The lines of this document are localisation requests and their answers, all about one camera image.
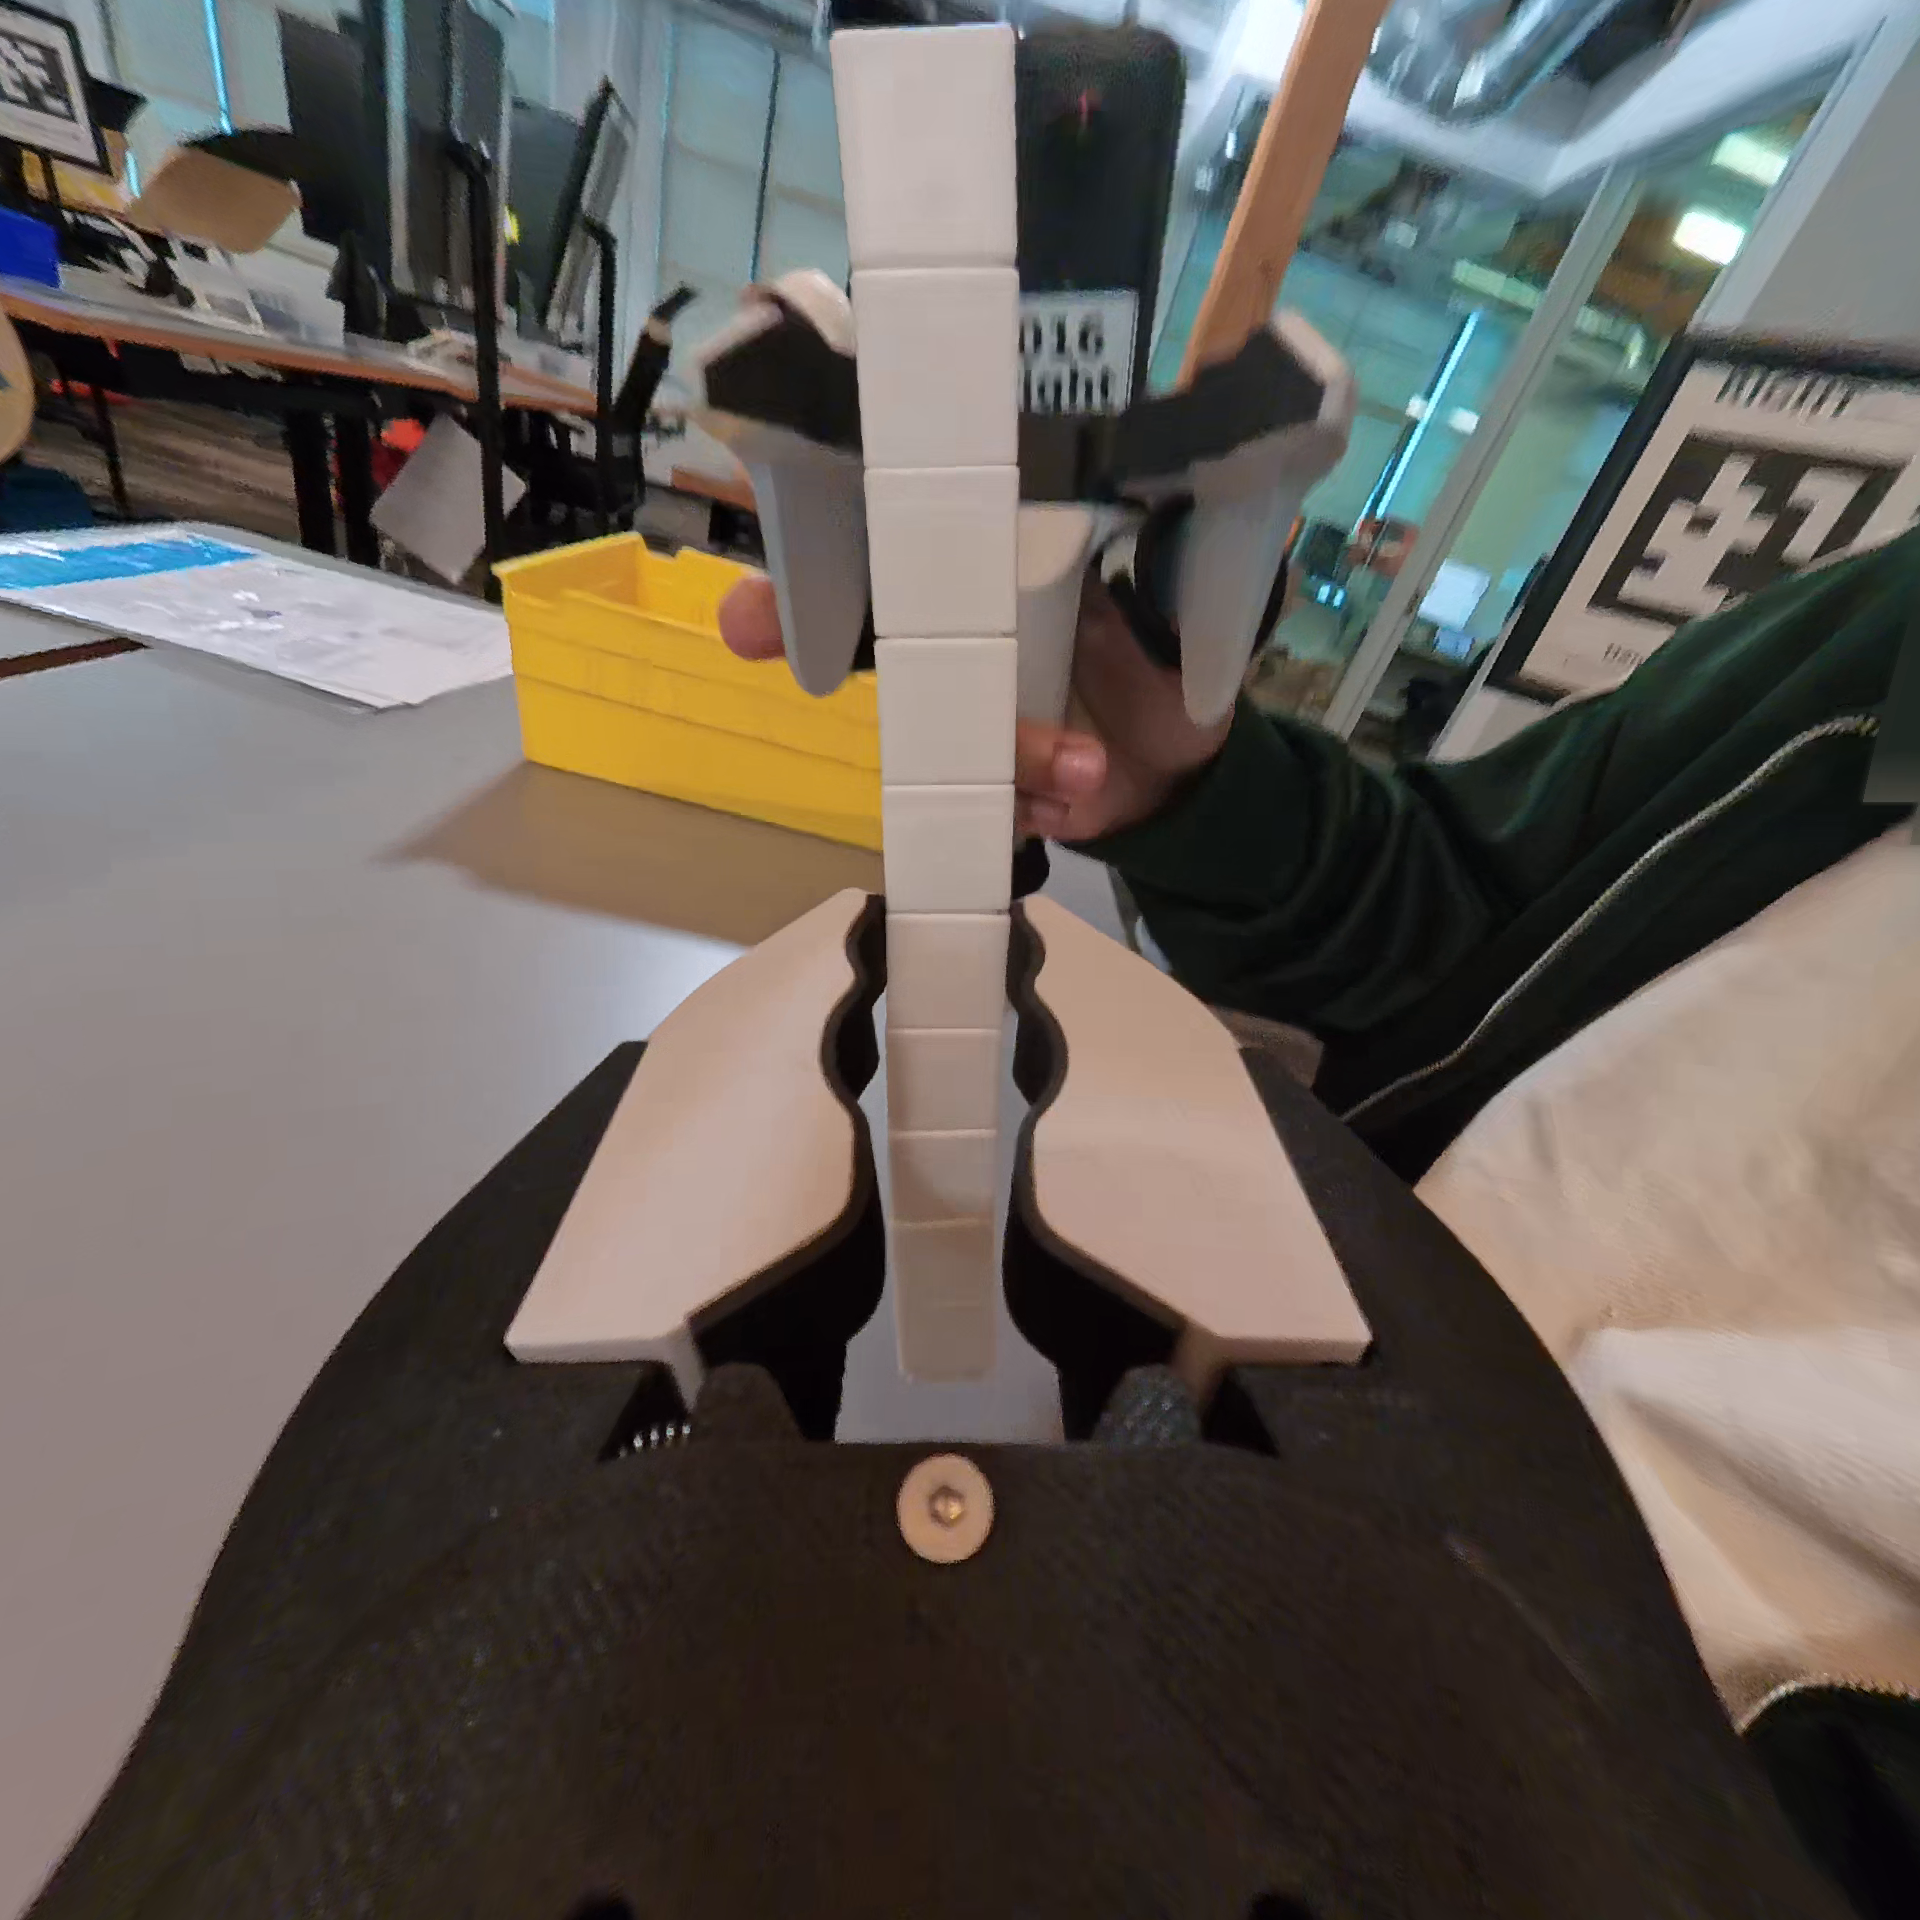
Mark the wooden background table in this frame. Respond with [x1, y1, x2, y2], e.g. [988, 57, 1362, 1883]
[0, 284, 600, 414]

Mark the white leaning panel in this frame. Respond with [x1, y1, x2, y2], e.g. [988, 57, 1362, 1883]
[372, 419, 526, 586]

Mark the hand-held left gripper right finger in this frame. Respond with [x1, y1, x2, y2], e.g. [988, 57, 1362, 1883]
[1008, 896, 1374, 1388]

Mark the printed paper sheet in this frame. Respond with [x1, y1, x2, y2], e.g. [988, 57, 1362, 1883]
[0, 527, 517, 708]

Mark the wooden post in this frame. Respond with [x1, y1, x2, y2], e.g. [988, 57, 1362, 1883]
[1176, 0, 1387, 393]

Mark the person's right forearm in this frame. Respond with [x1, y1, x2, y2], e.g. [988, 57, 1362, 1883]
[1082, 706, 1503, 1050]

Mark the person's right hand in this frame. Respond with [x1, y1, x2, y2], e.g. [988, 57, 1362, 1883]
[717, 576, 1244, 847]

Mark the white long box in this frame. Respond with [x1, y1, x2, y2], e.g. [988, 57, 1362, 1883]
[830, 23, 1023, 1384]

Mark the black computer monitor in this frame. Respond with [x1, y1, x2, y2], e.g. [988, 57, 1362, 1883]
[278, 0, 641, 347]

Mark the tan board stand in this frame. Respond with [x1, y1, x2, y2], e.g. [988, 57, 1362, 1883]
[129, 126, 302, 259]

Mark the grey desk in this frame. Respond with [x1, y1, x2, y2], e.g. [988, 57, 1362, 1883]
[0, 527, 1142, 1890]

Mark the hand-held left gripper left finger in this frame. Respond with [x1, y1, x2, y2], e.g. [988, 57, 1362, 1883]
[506, 888, 888, 1397]

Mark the framed marker sign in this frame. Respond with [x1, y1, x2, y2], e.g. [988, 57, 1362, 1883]
[0, 0, 110, 168]

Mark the white sign board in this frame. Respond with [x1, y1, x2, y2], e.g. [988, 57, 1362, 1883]
[1476, 333, 1920, 708]

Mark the dark green zip jacket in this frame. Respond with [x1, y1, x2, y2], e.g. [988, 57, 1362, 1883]
[1082, 527, 1920, 1920]

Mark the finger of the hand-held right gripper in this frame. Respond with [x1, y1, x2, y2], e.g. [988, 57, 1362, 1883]
[695, 270, 880, 699]
[1111, 313, 1360, 728]

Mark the cream white shirt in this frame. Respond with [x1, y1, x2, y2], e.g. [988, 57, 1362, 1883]
[1417, 815, 1920, 1726]

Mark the yellow plastic bin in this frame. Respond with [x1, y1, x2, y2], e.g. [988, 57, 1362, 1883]
[498, 532, 888, 852]

